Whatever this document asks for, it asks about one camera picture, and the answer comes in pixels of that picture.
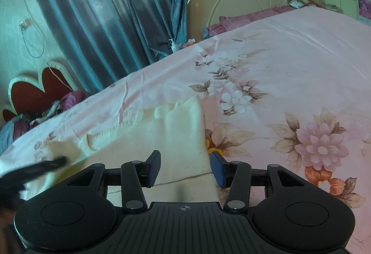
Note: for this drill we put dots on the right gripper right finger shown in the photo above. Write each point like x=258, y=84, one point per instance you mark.
x=237, y=177

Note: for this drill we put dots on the blue grey curtain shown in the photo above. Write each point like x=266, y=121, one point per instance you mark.
x=106, y=40

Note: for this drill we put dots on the pink floral bed sheet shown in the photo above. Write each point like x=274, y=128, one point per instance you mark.
x=292, y=89

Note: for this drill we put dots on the patterned item by headboard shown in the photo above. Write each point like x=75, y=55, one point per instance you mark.
x=298, y=4

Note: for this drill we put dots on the orange small container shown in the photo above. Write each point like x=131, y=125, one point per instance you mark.
x=190, y=42

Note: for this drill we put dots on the purple pink pillow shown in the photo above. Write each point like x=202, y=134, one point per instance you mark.
x=226, y=24

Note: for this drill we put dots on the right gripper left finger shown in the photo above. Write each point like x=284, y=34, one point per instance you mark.
x=135, y=176

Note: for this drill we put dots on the white lotion bottle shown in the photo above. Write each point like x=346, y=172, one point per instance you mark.
x=174, y=47

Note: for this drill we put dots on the red heart shaped headboard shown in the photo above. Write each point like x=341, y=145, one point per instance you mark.
x=30, y=96

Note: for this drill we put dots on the pile of clothes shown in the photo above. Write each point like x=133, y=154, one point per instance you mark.
x=21, y=124

